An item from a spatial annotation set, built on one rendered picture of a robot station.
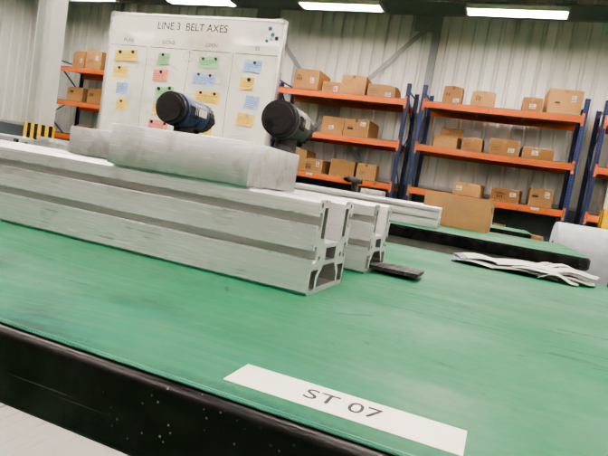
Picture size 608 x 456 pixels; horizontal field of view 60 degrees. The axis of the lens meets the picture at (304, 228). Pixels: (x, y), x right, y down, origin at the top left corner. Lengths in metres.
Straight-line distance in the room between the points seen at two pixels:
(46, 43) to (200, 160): 8.95
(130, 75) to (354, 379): 4.20
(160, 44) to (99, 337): 4.06
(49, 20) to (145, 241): 8.99
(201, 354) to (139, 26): 4.24
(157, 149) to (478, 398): 0.36
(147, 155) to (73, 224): 0.12
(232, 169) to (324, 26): 11.84
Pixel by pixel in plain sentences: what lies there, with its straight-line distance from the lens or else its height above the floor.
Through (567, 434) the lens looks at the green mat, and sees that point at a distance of 0.29.
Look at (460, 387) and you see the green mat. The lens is 0.31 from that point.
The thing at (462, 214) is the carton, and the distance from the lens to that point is 2.55.
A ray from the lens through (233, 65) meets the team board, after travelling 3.94.
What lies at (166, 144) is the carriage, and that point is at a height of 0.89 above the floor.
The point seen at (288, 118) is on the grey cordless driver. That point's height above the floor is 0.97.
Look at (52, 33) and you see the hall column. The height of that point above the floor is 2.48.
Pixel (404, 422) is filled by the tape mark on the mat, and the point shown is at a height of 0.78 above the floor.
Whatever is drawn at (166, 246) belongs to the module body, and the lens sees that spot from 0.52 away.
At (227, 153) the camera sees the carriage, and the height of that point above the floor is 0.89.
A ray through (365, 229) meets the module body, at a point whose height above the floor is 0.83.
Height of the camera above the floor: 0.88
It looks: 5 degrees down
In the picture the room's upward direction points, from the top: 9 degrees clockwise
